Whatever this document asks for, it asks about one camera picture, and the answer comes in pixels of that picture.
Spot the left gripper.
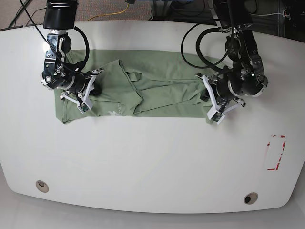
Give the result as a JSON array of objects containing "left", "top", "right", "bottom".
[{"left": 195, "top": 73, "right": 246, "bottom": 115}]

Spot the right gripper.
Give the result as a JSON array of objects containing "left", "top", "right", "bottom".
[{"left": 60, "top": 68, "right": 104, "bottom": 105}]

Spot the green t-shirt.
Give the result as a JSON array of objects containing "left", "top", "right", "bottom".
[{"left": 54, "top": 50, "right": 212, "bottom": 124}]

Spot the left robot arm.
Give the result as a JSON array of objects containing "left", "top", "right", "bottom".
[{"left": 195, "top": 0, "right": 268, "bottom": 123}]

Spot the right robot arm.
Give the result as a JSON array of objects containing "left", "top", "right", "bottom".
[{"left": 41, "top": 0, "right": 104, "bottom": 113}]

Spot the red tape marking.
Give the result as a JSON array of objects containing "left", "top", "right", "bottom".
[{"left": 264, "top": 135, "right": 286, "bottom": 171}]

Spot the left table grommet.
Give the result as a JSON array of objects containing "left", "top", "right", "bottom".
[{"left": 35, "top": 180, "right": 49, "bottom": 193}]

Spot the table grommet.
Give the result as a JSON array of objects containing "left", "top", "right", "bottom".
[
  {"left": 244, "top": 192, "right": 258, "bottom": 205},
  {"left": 35, "top": 180, "right": 49, "bottom": 193}
]

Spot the right table grommet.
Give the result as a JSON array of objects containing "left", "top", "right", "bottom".
[{"left": 244, "top": 192, "right": 258, "bottom": 205}]

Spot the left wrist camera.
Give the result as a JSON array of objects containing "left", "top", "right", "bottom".
[{"left": 207, "top": 107, "right": 225, "bottom": 124}]

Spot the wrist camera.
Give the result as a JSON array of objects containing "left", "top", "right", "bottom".
[
  {"left": 207, "top": 107, "right": 225, "bottom": 124},
  {"left": 77, "top": 100, "right": 93, "bottom": 114}
]

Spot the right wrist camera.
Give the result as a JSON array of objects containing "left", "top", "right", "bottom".
[{"left": 77, "top": 100, "right": 93, "bottom": 114}]

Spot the yellow cable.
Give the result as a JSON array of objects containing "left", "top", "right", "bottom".
[{"left": 87, "top": 2, "right": 131, "bottom": 21}]

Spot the white cable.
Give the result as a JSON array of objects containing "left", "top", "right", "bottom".
[{"left": 250, "top": 10, "right": 286, "bottom": 18}]

